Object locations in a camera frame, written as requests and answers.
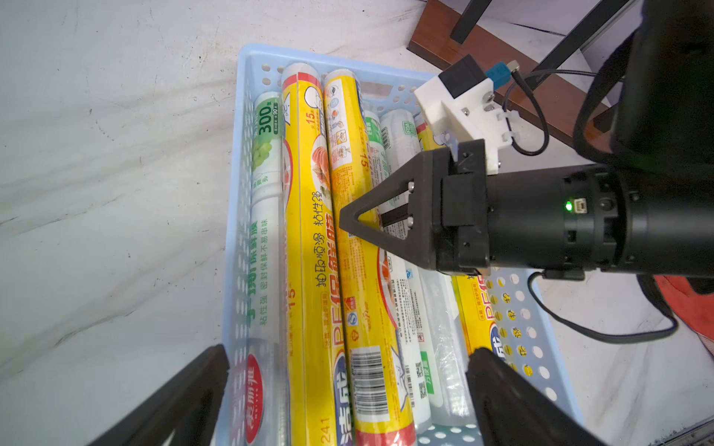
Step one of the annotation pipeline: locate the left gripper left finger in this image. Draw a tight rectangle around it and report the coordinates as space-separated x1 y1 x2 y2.
92 345 230 445

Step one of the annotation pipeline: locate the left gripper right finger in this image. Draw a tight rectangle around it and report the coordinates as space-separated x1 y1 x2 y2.
466 349 602 445

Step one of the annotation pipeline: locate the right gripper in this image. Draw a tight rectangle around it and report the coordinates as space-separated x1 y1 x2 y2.
340 140 630 274

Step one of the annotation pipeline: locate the white wrap roll large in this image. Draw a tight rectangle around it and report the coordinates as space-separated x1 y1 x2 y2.
245 91 289 445

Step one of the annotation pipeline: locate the yellow wrap roll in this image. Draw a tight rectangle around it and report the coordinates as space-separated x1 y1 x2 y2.
282 62 353 445
416 113 504 357
324 69 417 445

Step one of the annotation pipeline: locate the white green wrap roll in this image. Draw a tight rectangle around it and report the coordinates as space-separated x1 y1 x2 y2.
364 104 431 434

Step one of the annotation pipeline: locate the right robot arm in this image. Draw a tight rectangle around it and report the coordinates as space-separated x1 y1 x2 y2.
340 1 713 278

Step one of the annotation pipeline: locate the light blue plastic basket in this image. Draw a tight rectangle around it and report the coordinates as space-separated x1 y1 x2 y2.
215 44 584 445

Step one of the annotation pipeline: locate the brown wooden tiered stand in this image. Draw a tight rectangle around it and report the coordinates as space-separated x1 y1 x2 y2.
407 1 628 146

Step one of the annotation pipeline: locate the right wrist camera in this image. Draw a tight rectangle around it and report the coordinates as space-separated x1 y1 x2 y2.
415 55 519 176

